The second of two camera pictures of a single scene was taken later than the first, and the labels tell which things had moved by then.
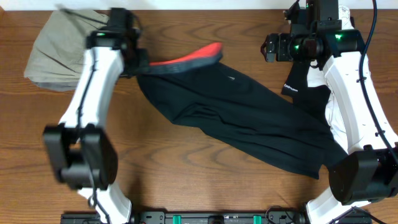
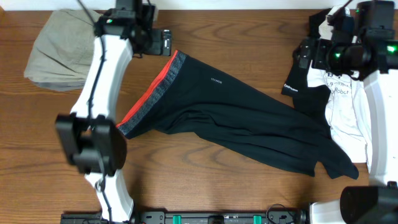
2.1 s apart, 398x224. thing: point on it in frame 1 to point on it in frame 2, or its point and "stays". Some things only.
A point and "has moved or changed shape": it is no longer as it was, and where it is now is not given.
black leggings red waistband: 198,88 has moved or changed shape
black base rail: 357,216 stays
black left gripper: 143,55 to 158,48
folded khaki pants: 58,56 stays
